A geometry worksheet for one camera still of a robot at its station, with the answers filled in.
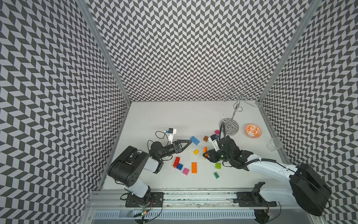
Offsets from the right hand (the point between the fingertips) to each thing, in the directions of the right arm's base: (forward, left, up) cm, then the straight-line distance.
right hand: (205, 157), depth 82 cm
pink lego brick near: (-7, +12, -4) cm, 14 cm away
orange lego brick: (+2, 0, +4) cm, 5 cm away
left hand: (+4, +9, +9) cm, 13 cm away
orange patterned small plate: (+19, -36, -3) cm, 41 cm away
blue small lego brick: (-4, +16, -4) cm, 17 cm away
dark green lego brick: (-9, -6, -5) cm, 12 cm away
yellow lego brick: (+5, +5, -3) cm, 8 cm away
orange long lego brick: (-5, +7, -4) cm, 9 cm away
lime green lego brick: (-4, -8, -4) cm, 10 cm away
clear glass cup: (+11, -49, -7) cm, 51 cm away
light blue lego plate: (+13, +6, -4) cm, 15 cm away
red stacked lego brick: (-2, +18, -3) cm, 18 cm away
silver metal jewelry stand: (+24, -21, -3) cm, 32 cm away
